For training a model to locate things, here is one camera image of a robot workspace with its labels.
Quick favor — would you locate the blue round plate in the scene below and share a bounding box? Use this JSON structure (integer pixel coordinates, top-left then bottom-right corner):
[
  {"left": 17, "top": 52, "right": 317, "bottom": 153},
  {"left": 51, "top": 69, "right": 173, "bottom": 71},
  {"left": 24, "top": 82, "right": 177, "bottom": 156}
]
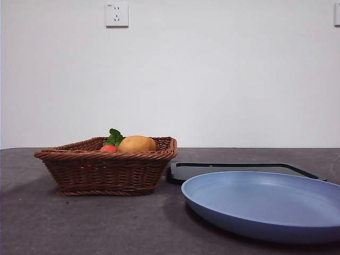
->
[{"left": 181, "top": 171, "right": 340, "bottom": 244}]

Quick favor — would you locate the yellow-brown potato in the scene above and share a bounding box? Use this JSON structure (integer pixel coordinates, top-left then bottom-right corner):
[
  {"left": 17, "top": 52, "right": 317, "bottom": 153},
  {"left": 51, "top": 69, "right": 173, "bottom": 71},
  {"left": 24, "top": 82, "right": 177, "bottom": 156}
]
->
[{"left": 117, "top": 135, "right": 157, "bottom": 154}]

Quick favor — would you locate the black rectangular tray board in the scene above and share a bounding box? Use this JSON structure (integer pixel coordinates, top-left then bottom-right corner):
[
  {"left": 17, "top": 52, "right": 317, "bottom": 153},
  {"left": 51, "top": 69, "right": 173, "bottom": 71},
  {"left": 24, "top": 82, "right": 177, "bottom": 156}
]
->
[{"left": 166, "top": 162, "right": 329, "bottom": 186}]

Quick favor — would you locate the orange carrot with green leaf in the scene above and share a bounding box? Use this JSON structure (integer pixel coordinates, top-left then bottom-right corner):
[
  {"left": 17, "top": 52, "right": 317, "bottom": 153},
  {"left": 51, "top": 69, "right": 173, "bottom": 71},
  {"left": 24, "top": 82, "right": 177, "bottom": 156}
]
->
[{"left": 99, "top": 128, "right": 124, "bottom": 154}]

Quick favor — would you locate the brown wicker basket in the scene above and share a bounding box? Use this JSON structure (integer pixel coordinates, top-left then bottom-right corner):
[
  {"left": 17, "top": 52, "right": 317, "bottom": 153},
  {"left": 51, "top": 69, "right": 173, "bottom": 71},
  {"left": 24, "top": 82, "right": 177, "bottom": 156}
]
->
[{"left": 33, "top": 136, "right": 178, "bottom": 197}]

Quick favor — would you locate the white wall power socket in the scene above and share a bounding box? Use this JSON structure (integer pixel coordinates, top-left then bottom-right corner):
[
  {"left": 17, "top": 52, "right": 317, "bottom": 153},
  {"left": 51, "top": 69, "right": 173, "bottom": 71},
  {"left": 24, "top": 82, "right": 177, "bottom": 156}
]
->
[{"left": 106, "top": 3, "right": 129, "bottom": 28}]

